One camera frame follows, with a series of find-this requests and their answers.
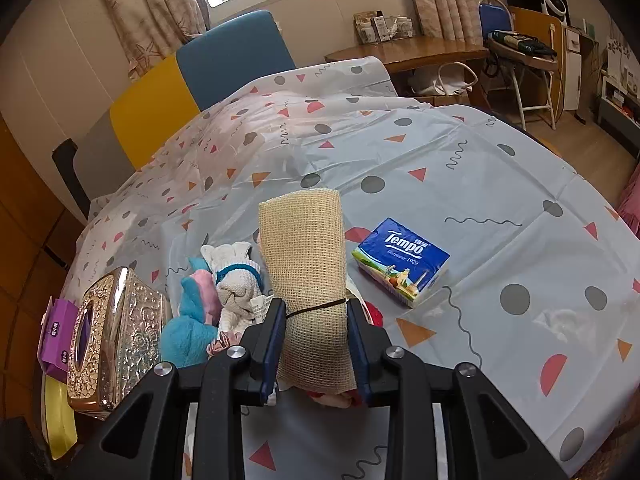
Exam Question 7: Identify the boxes on desk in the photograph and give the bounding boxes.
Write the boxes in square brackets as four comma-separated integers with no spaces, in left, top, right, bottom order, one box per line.
[354,11,416,44]

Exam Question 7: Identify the grey yellow blue sofa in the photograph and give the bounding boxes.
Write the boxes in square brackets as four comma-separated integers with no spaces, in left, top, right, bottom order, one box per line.
[52,10,295,217]

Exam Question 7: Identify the beige burlap cloth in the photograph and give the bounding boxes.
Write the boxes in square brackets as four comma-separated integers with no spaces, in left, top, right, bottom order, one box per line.
[258,188,355,394]

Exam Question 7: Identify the purple gift box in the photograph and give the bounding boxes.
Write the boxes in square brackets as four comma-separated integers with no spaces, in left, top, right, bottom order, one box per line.
[37,297,78,384]

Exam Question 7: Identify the pink ruffled fabric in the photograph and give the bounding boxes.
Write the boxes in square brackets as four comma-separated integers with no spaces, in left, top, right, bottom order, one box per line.
[617,164,640,237]

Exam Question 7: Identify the blue Tempo tissue pack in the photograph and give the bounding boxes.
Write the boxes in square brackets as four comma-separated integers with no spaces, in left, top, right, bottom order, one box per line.
[352,218,450,308]

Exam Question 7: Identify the white tote bag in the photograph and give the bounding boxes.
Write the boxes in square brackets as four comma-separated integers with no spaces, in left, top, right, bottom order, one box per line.
[408,61,478,96]

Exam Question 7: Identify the blue chair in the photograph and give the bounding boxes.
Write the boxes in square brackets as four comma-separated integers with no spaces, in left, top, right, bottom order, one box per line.
[478,0,513,39]

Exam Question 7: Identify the wooden desk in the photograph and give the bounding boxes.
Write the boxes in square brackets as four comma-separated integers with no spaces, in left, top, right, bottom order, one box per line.
[324,36,489,74]

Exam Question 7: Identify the white knitted gloves bundle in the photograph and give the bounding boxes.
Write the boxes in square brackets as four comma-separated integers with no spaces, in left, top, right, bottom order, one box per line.
[201,242,265,334]

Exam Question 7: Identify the left beige curtain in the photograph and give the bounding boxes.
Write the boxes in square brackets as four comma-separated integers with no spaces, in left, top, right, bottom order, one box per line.
[104,0,207,80]

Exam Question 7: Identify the blue plush toy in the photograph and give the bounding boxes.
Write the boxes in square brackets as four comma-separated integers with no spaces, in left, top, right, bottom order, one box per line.
[160,256,222,368]

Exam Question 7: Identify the white folding stool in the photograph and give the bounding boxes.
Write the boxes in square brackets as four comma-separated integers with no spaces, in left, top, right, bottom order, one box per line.
[485,30,559,130]

